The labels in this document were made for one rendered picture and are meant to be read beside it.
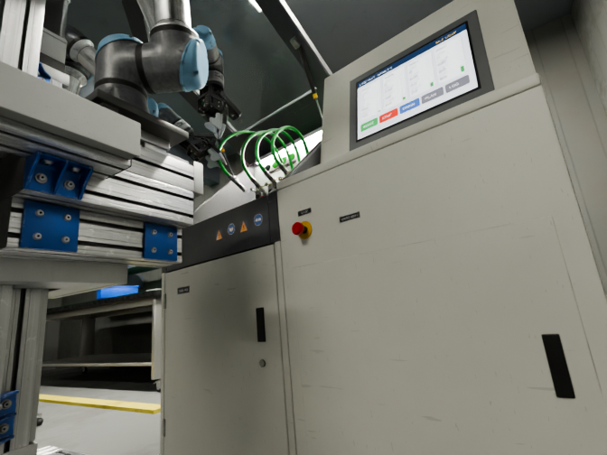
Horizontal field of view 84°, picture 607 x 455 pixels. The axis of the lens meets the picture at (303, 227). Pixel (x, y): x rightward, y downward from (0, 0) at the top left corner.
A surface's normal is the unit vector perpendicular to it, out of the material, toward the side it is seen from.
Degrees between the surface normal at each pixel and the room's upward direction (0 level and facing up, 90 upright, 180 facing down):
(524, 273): 90
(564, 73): 90
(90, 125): 90
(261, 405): 90
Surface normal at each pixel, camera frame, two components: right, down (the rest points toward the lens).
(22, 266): 0.85, -0.20
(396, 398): -0.64, -0.13
